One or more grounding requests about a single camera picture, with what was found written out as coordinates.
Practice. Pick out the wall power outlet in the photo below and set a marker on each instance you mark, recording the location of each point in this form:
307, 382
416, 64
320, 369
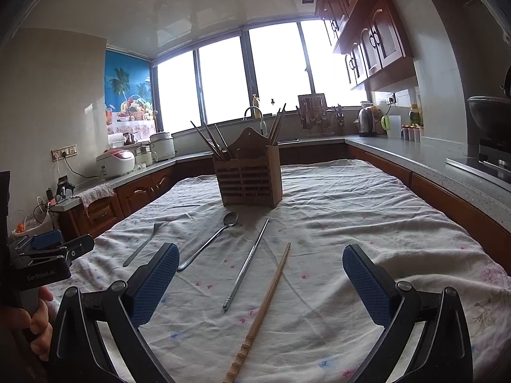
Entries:
64, 153

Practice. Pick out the row of spice jars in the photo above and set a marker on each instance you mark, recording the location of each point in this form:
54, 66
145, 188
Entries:
411, 133

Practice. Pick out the black gas stove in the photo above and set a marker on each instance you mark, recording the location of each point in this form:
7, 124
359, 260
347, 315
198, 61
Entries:
491, 163

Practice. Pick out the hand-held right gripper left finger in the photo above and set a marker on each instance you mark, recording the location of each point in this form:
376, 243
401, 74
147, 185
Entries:
157, 279

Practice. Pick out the white floral tablecloth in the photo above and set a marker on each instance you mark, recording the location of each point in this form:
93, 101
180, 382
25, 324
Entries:
359, 215

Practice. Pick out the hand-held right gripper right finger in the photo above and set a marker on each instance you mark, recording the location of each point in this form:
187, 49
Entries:
365, 283

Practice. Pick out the person's left hand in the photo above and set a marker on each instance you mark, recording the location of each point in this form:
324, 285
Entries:
40, 327

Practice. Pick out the curved metal faucet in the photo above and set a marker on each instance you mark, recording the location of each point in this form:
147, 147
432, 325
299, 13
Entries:
252, 110

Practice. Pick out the stainless steel kettle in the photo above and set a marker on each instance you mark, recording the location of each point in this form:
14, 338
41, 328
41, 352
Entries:
365, 123

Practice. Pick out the yellow drink bottle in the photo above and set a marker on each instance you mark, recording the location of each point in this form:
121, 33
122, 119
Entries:
414, 115
420, 116

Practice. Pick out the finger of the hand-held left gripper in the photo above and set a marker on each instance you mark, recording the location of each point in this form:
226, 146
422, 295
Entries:
46, 239
80, 245

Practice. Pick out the metal dish rack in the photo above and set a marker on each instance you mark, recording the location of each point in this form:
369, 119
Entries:
315, 111

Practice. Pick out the small yellow figurine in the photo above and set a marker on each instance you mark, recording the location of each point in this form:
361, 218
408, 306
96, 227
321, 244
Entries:
255, 100

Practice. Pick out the grey kitchen countertop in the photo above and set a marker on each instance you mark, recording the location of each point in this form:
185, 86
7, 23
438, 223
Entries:
399, 147

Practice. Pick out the wooden base cabinets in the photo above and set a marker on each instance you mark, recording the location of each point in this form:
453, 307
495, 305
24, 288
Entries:
135, 195

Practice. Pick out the metal fork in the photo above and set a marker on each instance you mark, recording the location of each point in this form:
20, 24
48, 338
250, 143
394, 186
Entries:
131, 257

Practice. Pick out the white and pink rice cooker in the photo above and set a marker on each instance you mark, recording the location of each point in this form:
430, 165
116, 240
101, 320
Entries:
115, 163

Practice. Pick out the dark chopstick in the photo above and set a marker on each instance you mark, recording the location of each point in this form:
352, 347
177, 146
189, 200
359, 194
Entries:
205, 139

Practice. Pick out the metal spoon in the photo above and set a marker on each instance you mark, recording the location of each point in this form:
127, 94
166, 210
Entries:
230, 218

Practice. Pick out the white lace cloth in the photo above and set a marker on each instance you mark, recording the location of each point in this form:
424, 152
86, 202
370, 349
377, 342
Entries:
96, 194

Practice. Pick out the wooden wall cabinets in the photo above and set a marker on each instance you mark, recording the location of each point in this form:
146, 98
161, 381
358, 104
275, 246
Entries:
371, 40

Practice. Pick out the metal chopstick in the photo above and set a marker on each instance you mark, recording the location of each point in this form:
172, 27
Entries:
272, 127
247, 264

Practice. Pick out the kitchen window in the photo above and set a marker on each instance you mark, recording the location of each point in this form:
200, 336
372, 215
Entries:
223, 83

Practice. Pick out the wall outlet with plug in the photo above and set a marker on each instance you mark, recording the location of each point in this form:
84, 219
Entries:
391, 98

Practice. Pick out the black charging device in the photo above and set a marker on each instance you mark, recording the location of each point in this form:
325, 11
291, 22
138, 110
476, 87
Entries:
65, 187

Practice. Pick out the black wok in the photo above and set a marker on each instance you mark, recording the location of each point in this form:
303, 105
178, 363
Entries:
491, 115

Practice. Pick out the small white steel appliance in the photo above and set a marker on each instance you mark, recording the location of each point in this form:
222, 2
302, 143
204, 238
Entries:
143, 156

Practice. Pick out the palm tree roller blind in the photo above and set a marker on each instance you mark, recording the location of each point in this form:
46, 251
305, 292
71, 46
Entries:
127, 83

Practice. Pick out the wooden utensil holder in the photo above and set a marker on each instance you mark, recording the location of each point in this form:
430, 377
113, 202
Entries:
247, 179

